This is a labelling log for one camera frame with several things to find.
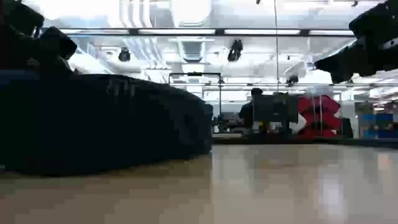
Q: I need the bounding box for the dark navy backpack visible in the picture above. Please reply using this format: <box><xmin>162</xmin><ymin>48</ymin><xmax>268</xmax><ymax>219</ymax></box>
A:
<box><xmin>0</xmin><ymin>70</ymin><xmax>215</xmax><ymax>177</ymax></box>

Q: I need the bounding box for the black ceiling spotlight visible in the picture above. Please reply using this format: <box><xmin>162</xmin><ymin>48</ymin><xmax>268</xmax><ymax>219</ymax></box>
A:
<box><xmin>118</xmin><ymin>46</ymin><xmax>132</xmax><ymax>63</ymax></box>
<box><xmin>285</xmin><ymin>74</ymin><xmax>300</xmax><ymax>86</ymax></box>
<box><xmin>227</xmin><ymin>39</ymin><xmax>244</xmax><ymax>63</ymax></box>

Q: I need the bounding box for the blue storage bin shelf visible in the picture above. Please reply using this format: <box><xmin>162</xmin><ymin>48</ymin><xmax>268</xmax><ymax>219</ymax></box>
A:
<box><xmin>356</xmin><ymin>101</ymin><xmax>398</xmax><ymax>140</ymax></box>

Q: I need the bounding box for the red storage bin rack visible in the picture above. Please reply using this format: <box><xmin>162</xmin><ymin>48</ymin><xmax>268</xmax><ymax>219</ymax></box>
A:
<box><xmin>297</xmin><ymin>95</ymin><xmax>342</xmax><ymax>138</ymax></box>

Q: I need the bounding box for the thin hanging cable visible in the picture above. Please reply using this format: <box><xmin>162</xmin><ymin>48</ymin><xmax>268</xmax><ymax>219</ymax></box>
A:
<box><xmin>274</xmin><ymin>0</ymin><xmax>279</xmax><ymax>93</ymax></box>

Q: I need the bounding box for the black box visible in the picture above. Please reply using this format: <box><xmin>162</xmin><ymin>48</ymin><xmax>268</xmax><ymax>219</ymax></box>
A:
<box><xmin>341</xmin><ymin>117</ymin><xmax>354</xmax><ymax>138</ymax></box>

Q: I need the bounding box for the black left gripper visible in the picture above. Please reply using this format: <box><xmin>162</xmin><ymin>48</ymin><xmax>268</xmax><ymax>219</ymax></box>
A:
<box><xmin>30</xmin><ymin>26</ymin><xmax>78</xmax><ymax>75</ymax></box>

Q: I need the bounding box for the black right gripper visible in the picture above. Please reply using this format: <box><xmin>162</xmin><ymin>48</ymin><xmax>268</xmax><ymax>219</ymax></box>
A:
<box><xmin>313</xmin><ymin>37</ymin><xmax>398</xmax><ymax>84</ymax></box>

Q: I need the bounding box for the person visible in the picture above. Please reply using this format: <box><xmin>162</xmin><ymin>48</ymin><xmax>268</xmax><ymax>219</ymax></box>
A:
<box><xmin>238</xmin><ymin>88</ymin><xmax>264</xmax><ymax>129</ymax></box>

